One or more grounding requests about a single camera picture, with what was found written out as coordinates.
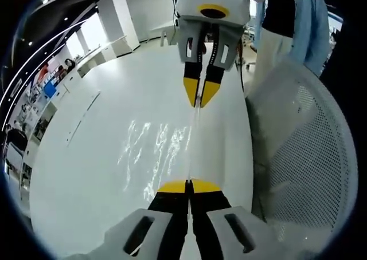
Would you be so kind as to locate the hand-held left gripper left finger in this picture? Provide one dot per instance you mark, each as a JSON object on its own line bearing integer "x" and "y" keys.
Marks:
{"x": 160, "y": 222}

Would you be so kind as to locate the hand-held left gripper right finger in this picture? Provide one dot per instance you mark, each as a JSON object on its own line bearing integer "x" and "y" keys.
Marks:
{"x": 218, "y": 222}

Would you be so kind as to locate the clear food packaging bag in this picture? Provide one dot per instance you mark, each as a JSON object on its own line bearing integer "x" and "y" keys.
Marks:
{"x": 192, "y": 151}

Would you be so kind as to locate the person's body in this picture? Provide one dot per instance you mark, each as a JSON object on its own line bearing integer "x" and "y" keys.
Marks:
{"x": 269, "y": 56}

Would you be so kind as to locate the white pillar by window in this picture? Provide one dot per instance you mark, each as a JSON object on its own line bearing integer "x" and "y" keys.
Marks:
{"x": 117, "y": 22}

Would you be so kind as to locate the white counter cabinet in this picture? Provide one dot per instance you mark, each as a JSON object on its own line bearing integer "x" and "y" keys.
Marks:
{"x": 94, "y": 60}

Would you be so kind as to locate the white mesh basket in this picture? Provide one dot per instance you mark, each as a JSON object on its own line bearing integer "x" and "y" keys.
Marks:
{"x": 309, "y": 145}

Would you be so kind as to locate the blue box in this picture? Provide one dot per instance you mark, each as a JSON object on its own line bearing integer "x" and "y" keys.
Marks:
{"x": 51, "y": 89}

